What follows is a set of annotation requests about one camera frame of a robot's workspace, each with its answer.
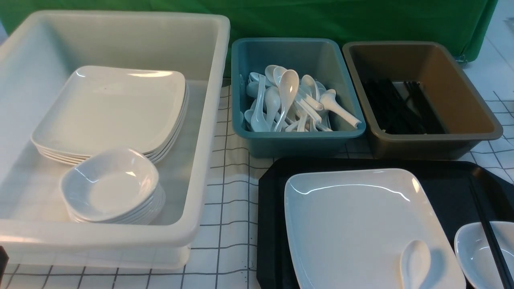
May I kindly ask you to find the white square rice plate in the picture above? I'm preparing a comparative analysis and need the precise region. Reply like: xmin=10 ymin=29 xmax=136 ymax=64
xmin=284 ymin=168 xmax=466 ymax=289

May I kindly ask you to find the white ceramic soup spoon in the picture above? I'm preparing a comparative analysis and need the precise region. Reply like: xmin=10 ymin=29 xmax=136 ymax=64
xmin=400 ymin=240 xmax=431 ymax=289

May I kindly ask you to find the white small bowl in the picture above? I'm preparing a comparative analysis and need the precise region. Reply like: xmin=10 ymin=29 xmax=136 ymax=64
xmin=455 ymin=222 xmax=503 ymax=289

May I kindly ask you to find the black chopstick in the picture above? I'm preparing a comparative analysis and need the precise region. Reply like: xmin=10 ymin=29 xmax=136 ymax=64
xmin=469 ymin=185 xmax=514 ymax=289
xmin=478 ymin=190 xmax=513 ymax=287

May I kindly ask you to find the white spoon left in bin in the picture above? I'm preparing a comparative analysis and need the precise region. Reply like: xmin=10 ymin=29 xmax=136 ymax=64
xmin=250 ymin=75 xmax=270 ymax=132

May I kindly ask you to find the upright white spoon in bin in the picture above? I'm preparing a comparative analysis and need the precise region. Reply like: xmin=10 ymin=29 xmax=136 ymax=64
xmin=273 ymin=67 xmax=299 ymax=132

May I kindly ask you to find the white spoon right in bin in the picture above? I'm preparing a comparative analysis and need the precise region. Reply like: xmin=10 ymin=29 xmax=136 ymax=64
xmin=320 ymin=89 xmax=361 ymax=129

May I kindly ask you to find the teal plastic bin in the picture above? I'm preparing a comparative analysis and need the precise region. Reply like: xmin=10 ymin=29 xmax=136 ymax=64
xmin=231 ymin=38 xmax=367 ymax=159

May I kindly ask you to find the white checkered tablecloth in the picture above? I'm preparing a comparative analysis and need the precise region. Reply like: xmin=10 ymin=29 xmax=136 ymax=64
xmin=1 ymin=31 xmax=513 ymax=289

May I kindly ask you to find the pile of black chopsticks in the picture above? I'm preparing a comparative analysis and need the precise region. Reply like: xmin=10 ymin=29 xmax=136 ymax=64
xmin=363 ymin=79 xmax=447 ymax=135

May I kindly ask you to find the stack of white bowls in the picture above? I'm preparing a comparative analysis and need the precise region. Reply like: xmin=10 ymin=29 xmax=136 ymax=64
xmin=59 ymin=147 xmax=166 ymax=225

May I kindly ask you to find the stack of white square plates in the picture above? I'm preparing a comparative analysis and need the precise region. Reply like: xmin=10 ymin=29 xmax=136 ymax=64
xmin=31 ymin=65 xmax=189 ymax=164

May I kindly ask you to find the black serving tray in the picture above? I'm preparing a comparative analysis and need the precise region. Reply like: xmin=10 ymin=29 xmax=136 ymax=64
xmin=257 ymin=157 xmax=514 ymax=289

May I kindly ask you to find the brown plastic bin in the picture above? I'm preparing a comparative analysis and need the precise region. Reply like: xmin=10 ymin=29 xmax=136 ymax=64
xmin=342 ymin=41 xmax=503 ymax=160

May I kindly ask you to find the large white plastic tub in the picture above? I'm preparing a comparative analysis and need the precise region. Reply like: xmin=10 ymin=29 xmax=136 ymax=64
xmin=1 ymin=10 xmax=230 ymax=270

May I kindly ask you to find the green cloth backdrop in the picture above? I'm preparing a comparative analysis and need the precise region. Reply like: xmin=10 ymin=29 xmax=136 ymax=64
xmin=1 ymin=0 xmax=498 ymax=80

